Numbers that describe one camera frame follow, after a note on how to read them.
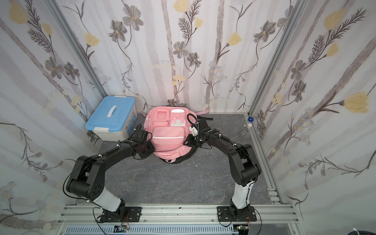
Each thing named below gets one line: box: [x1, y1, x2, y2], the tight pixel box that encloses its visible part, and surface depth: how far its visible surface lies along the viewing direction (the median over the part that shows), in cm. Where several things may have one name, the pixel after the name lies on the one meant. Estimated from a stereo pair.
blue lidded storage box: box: [84, 95, 138, 142], surface depth 99 cm
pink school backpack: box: [143, 105, 211, 164], surface depth 101 cm
